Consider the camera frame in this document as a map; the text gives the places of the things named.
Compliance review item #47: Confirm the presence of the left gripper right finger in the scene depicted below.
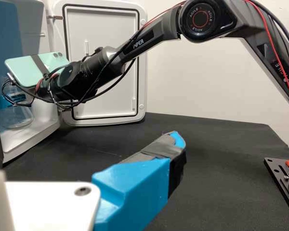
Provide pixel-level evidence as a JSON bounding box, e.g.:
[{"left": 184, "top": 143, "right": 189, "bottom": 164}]
[{"left": 91, "top": 130, "right": 187, "bottom": 231}]

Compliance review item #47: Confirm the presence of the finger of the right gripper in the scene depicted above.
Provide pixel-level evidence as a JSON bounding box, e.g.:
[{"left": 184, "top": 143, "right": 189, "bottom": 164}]
[{"left": 5, "top": 94, "right": 27, "bottom": 102}]

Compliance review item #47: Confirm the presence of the clear flask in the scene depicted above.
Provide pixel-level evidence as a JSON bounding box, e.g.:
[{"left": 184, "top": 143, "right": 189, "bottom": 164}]
[{"left": 0, "top": 85, "right": 35, "bottom": 130}]

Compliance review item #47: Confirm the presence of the white incubator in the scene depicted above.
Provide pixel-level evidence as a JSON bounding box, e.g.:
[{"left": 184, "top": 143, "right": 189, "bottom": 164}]
[{"left": 0, "top": 0, "right": 62, "bottom": 165}]

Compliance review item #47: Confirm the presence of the incubator door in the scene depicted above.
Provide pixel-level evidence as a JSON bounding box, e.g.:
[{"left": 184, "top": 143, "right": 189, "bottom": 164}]
[{"left": 61, "top": 3, "right": 149, "bottom": 127}]

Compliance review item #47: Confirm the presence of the black mounting plate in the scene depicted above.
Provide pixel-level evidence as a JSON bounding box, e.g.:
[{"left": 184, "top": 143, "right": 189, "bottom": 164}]
[{"left": 263, "top": 156, "right": 289, "bottom": 218}]

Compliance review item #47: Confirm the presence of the black cable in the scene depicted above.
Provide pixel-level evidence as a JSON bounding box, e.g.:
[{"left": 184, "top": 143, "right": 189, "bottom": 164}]
[{"left": 0, "top": 73, "right": 63, "bottom": 109}]

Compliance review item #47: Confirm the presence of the right wrist camera phone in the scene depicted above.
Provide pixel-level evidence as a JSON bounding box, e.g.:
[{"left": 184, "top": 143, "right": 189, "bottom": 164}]
[{"left": 4, "top": 51, "right": 69, "bottom": 93}]

